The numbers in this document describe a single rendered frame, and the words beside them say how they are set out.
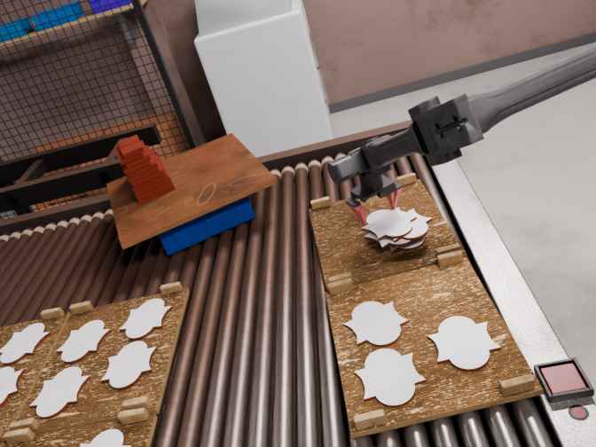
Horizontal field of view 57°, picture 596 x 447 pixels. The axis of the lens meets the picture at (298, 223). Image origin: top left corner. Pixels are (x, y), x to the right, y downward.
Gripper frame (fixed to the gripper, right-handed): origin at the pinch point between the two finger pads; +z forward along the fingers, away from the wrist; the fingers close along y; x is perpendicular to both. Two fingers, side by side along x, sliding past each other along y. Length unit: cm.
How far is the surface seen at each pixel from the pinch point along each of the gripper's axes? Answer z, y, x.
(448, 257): 2.4, -1.8, 24.5
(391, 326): 4.0, 20.8, 31.6
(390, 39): 54, -203, -270
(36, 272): 10, 89, -78
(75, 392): 5, 86, -3
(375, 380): 4, 32, 41
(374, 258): 5.2, 8.6, 8.5
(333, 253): 5.3, 14.6, -1.8
